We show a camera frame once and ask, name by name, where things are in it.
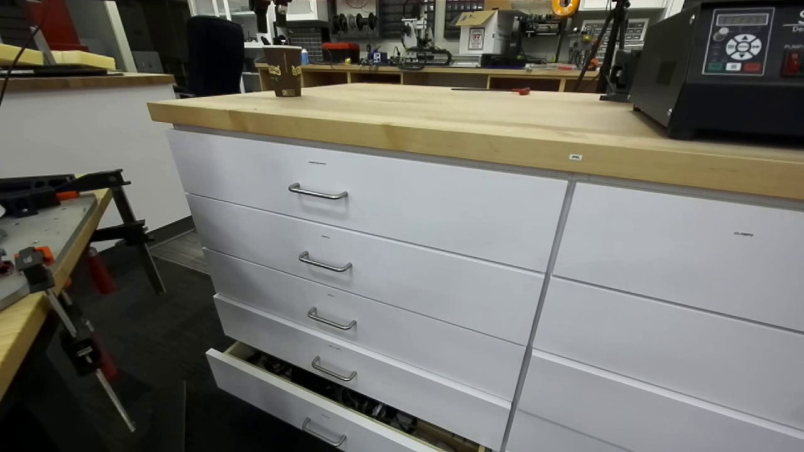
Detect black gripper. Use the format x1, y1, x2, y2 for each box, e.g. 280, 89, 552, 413
250, 0, 295, 46

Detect brown paper cup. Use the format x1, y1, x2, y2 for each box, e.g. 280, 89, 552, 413
272, 46, 307, 102

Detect red black toolbox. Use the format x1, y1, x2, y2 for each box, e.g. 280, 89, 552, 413
320, 41, 363, 66

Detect long wooden workbench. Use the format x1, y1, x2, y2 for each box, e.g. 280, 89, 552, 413
253, 61, 604, 95

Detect cardboard box white label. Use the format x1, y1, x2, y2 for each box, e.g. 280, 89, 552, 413
453, 7, 502, 59

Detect pale yellow board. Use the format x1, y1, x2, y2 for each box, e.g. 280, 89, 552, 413
0, 41, 118, 75

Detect red panel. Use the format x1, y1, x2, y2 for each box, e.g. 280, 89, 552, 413
24, 0, 86, 54

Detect white counter wood top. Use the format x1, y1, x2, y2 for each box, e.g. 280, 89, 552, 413
0, 70, 194, 247

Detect black stand leg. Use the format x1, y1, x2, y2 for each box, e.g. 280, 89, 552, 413
88, 184, 168, 297

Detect grey metal plate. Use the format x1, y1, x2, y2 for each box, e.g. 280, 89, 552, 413
0, 196, 100, 311

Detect open white drawer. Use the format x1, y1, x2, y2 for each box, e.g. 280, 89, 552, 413
203, 343, 447, 452

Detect orange black bar clamp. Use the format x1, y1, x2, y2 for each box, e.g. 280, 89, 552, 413
13, 245, 139, 436

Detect white cabinet body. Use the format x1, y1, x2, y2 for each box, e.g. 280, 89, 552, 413
167, 124, 804, 452

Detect black control box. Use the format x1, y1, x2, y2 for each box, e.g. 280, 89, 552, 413
632, 0, 804, 143

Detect wooden side table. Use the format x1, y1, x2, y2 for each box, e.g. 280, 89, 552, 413
0, 186, 115, 405

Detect wide white drawer front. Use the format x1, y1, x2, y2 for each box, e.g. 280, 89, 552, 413
502, 409, 624, 452
534, 277, 804, 432
552, 182, 804, 335
517, 349, 804, 452

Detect white wall cabinets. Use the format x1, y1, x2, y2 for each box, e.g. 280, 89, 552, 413
184, 0, 331, 25

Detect steel drawer handle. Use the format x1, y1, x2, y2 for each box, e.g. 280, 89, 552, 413
302, 417, 350, 449
309, 355, 359, 385
286, 182, 351, 203
305, 304, 363, 338
296, 249, 356, 280

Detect black camera tripod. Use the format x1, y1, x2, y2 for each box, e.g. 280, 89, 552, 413
575, 0, 637, 105

